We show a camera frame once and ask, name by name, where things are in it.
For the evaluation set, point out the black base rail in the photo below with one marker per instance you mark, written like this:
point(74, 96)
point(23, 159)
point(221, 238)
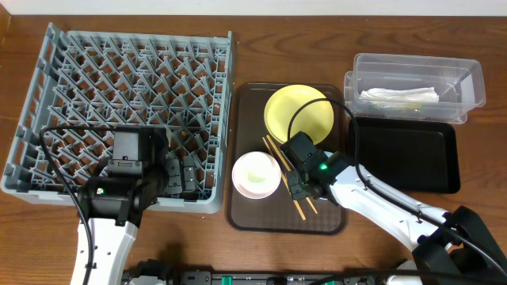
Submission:
point(159, 273)

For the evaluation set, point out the grey dishwasher rack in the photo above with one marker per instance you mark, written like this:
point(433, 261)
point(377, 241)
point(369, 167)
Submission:
point(105, 79)

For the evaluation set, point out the wooden chopstick left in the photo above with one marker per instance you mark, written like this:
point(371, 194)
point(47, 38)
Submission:
point(297, 206)

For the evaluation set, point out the wooden chopstick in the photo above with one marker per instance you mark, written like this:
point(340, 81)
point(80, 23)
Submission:
point(279, 154)
point(297, 206)

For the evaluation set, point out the black plastic tray bin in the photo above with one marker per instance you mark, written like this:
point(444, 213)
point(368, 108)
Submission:
point(410, 155)

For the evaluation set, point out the wooden chopstick right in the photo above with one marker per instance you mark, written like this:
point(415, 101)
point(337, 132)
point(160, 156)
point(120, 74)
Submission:
point(279, 154)

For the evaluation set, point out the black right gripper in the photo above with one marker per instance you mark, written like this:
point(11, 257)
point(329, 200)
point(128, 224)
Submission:
point(292, 178)

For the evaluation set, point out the white napkin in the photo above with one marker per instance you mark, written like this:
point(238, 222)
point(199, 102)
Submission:
point(417, 95)

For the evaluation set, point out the clear plastic waste bin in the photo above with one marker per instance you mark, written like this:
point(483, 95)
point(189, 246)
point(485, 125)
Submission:
point(458, 82)

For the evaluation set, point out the pink white bowl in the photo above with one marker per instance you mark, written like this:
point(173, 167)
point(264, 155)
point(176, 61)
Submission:
point(256, 175)

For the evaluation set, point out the yellow plate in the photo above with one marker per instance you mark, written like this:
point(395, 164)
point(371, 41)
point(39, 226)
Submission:
point(316, 120)

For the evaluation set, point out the light blue bowl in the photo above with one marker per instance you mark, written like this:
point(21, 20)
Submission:
point(328, 154)

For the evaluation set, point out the green orange snack wrapper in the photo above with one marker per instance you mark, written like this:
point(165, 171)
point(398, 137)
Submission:
point(405, 107)

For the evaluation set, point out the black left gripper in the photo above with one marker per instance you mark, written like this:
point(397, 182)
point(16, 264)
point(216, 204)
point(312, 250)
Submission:
point(169, 179)

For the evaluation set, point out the brown serving tray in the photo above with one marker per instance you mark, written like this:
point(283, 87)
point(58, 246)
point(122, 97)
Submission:
point(276, 213)

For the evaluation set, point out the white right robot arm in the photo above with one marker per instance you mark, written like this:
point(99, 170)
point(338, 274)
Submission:
point(447, 247)

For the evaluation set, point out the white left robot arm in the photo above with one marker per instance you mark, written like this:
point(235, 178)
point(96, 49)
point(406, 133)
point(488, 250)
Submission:
point(120, 188)

